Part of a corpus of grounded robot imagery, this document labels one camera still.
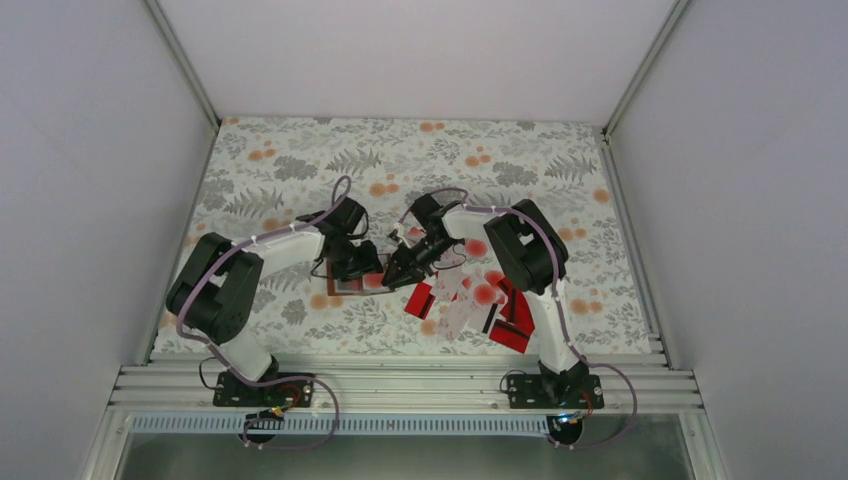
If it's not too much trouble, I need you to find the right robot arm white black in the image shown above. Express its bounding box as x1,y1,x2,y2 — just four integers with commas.
382,193,596,408

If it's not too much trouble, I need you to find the dark red card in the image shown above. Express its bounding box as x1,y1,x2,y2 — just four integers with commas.
497,277,533,329
488,319,535,354

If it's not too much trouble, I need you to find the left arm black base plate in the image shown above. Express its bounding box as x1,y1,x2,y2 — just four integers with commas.
212,372,315,409

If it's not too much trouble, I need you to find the white card black stripe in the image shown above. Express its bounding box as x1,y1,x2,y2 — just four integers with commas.
466,303,501,335

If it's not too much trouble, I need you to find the floral patterned table mat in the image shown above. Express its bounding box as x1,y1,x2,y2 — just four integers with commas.
185,117,650,356

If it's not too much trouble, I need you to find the white card pale pattern bottom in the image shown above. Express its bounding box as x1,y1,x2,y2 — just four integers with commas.
436,298,473,341

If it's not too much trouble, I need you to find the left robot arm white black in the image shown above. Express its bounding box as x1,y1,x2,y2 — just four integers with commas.
165,197,383,405

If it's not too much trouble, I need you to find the white card red circle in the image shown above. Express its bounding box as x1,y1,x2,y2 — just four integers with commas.
362,272,385,291
468,276,503,307
464,238,489,258

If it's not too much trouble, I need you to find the red card black stripe left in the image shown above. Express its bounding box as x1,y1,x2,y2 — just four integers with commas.
404,282,435,320

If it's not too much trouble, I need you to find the dark red card right upper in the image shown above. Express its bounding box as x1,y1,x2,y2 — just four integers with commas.
497,277,533,329

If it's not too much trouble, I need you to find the slotted grey cable duct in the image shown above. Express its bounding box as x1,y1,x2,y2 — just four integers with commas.
129,413,549,437

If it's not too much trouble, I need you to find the brown leather card holder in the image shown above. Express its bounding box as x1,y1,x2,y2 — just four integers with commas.
326,265,394,296

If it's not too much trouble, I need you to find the dark red card bottom right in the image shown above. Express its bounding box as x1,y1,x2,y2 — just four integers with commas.
488,319,535,354

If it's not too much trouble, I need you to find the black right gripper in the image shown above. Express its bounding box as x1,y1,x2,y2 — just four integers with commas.
383,234,457,290

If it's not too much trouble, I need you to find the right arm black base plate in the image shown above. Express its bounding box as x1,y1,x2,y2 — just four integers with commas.
499,370,605,410

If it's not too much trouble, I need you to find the aluminium rail frame front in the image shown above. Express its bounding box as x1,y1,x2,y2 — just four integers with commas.
83,346,725,479

